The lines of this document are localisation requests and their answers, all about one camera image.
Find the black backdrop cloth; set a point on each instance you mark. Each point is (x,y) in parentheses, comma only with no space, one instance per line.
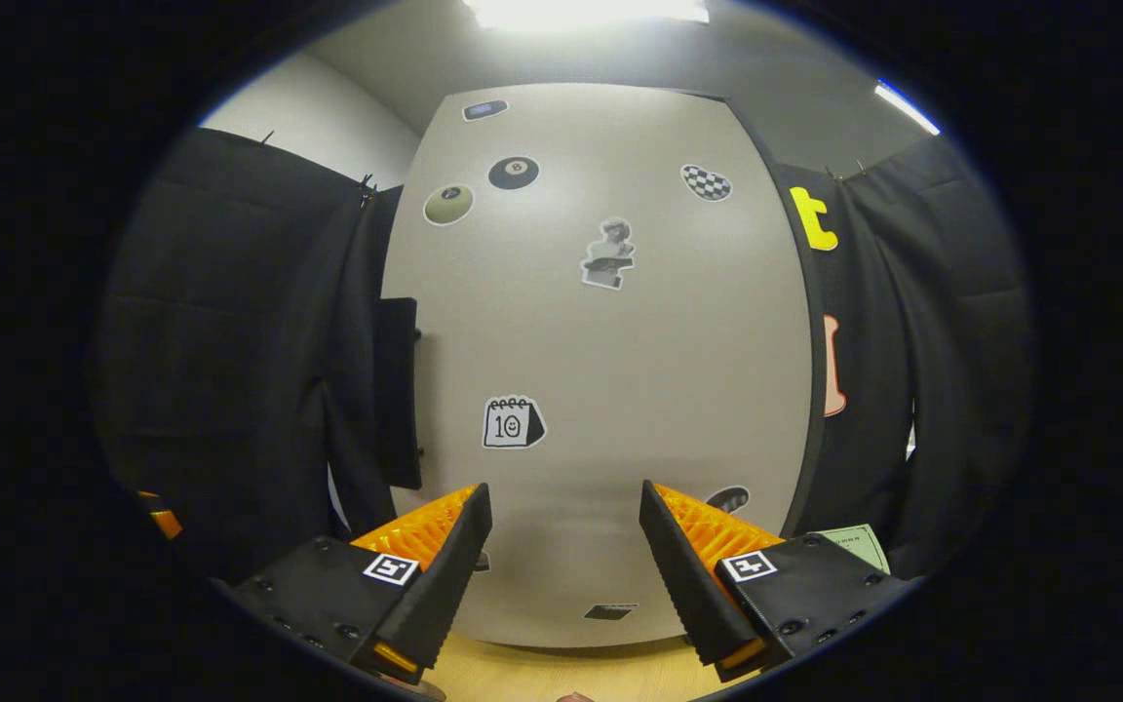
(230,341)

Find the light grey cabinet door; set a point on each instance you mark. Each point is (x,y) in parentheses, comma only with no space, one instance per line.
(620,370)

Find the large ceiling light panel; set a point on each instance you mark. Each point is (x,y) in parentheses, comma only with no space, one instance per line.
(586,12)

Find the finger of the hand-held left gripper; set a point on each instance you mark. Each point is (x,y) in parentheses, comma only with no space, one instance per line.
(167,522)

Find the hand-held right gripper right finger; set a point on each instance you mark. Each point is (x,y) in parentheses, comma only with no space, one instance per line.
(683,575)

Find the narrow ceiling light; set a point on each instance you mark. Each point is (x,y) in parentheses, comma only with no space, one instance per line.
(905,105)

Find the green book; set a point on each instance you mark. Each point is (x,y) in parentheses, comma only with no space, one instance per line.
(859,546)

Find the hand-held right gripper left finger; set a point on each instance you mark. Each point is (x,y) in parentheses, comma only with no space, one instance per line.
(454,575)

